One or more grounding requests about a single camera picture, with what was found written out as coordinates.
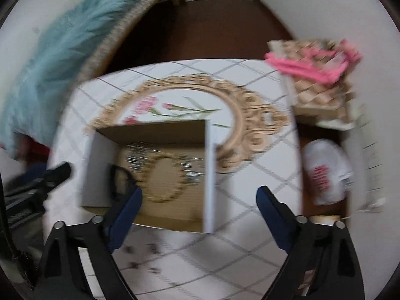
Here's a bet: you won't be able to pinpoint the woven beige basket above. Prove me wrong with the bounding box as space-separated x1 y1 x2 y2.
268 39 355 122

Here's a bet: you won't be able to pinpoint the ornate beige oval tray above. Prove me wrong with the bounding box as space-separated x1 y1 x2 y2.
84 74 292 174

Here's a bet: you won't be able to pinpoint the white plastic bag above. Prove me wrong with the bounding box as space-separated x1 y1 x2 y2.
302 140 354 206

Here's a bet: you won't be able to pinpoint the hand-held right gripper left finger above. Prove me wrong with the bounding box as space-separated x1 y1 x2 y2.
37 187 144 300

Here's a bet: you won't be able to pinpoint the pink plastic hangers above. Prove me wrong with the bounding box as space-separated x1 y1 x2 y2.
265 39 362 85

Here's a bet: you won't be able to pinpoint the wicker sofa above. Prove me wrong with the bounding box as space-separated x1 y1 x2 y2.
78 0 180 85

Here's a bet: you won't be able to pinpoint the teal fluffy blanket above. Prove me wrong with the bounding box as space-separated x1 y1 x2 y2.
0 0 148 157

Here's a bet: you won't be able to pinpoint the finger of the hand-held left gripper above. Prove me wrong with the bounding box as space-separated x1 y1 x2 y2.
37 162 72 191

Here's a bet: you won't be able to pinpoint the beige bead bracelet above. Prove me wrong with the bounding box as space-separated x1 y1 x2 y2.
140 152 188 203

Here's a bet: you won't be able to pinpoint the silver chain jewelry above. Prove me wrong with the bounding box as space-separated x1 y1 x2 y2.
126 144 205 188

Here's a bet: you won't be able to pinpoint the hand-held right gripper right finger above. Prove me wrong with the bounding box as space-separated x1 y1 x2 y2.
256 185 365 300

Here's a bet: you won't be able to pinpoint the white cardboard box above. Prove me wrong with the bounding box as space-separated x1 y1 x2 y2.
82 119 217 234

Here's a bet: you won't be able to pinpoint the black hair tie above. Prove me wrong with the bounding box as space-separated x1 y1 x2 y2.
109 164 138 201

